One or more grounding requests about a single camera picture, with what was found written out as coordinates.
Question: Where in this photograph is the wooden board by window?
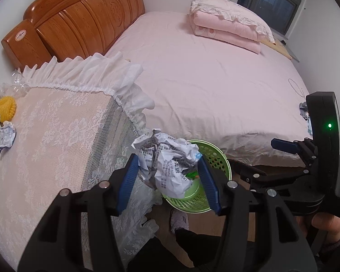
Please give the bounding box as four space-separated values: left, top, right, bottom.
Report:
260 39 292 60

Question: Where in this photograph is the pink bed sheet mattress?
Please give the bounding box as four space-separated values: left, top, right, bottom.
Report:
107 12 309 167

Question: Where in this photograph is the printed paper ball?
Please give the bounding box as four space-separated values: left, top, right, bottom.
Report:
132 129 202 199

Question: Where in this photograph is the yellow foam fruit net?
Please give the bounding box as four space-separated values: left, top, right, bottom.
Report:
0 96 17 123

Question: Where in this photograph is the person's right hand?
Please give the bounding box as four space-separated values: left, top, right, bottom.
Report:
311 213 340 244

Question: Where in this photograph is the folded pink blanket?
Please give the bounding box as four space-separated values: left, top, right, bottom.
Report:
189 11 262 54

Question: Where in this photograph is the white ruffled pillow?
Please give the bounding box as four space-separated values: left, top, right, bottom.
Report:
190 0 275 44

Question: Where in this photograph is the small paper ball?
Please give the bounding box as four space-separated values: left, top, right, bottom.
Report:
0 121 16 157

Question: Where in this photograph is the green plastic trash basket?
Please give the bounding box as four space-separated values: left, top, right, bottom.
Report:
163 139 232 214

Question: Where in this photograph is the trash pile on bed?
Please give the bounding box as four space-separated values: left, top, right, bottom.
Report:
299 102 313 136

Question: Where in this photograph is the wooden bed headboard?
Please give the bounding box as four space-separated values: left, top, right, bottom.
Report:
2 0 145 69

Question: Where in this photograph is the clear crushed plastic bottle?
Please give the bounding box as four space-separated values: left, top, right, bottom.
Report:
0 69 30 100

